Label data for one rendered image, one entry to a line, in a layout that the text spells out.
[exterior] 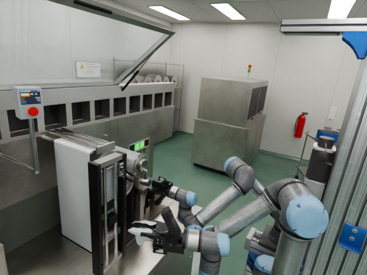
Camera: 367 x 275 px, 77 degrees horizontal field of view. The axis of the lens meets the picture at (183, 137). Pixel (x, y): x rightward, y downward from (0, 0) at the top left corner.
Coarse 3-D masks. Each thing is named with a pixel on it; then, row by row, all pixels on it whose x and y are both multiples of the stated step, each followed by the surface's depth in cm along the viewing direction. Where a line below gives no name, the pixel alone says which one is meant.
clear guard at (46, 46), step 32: (0, 0) 62; (32, 0) 66; (0, 32) 71; (32, 32) 77; (64, 32) 85; (96, 32) 94; (128, 32) 105; (0, 64) 83; (32, 64) 92; (64, 64) 103; (96, 64) 117; (128, 64) 135
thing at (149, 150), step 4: (148, 148) 228; (152, 148) 230; (148, 152) 229; (152, 152) 232; (152, 156) 233; (152, 160) 235; (152, 164) 237; (148, 168) 234; (152, 168) 238; (148, 172) 235; (152, 172) 240
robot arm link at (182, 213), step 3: (180, 207) 129; (180, 210) 130; (183, 210) 128; (186, 210) 128; (189, 210) 129; (180, 213) 129; (183, 213) 127; (186, 213) 126; (189, 213) 126; (192, 213) 128; (177, 216) 133; (180, 216) 128; (183, 216) 126; (180, 219) 131; (180, 222) 131
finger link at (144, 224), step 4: (144, 220) 89; (132, 224) 88; (136, 224) 87; (140, 224) 87; (144, 224) 87; (148, 224) 86; (152, 224) 87; (144, 228) 88; (148, 228) 86; (152, 228) 87
